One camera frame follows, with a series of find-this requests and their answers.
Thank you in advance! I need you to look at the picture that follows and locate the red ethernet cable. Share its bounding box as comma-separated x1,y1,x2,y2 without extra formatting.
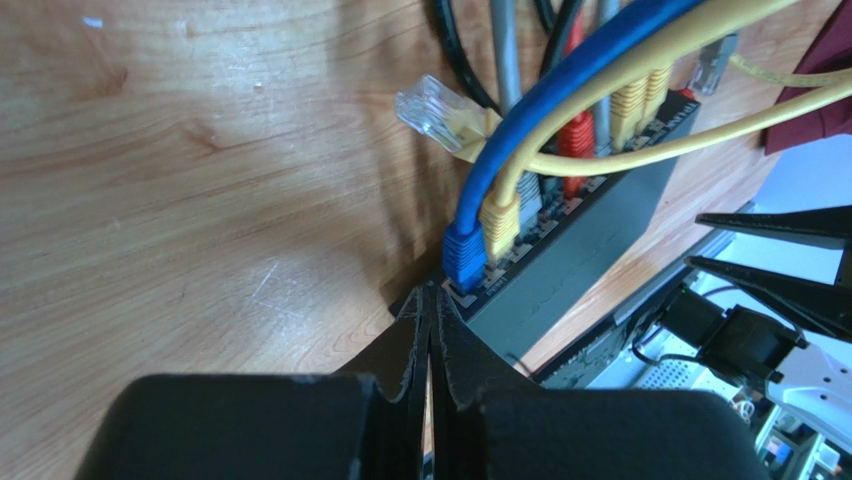
557,9,596,199

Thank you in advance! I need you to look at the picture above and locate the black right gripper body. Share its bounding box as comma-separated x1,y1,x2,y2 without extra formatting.
658,289,807,393

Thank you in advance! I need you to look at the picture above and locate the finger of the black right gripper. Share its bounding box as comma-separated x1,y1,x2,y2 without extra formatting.
695,206,851,250
685,256,851,342

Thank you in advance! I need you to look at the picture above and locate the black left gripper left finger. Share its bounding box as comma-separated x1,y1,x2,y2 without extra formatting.
339,286,432,479

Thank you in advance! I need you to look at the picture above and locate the black network switch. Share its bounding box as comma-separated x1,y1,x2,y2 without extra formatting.
389,89,702,364

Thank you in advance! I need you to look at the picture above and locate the blue ethernet cable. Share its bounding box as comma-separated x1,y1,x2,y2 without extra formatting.
441,0,707,295

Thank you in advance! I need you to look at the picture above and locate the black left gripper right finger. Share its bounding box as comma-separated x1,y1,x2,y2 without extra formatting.
431,285,539,479

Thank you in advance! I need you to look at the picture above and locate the dark red cloth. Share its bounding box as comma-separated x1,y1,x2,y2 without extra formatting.
762,0,852,156

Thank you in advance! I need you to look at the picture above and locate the yellow ethernet cable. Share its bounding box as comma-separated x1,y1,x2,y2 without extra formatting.
395,54,852,178
479,0,800,262

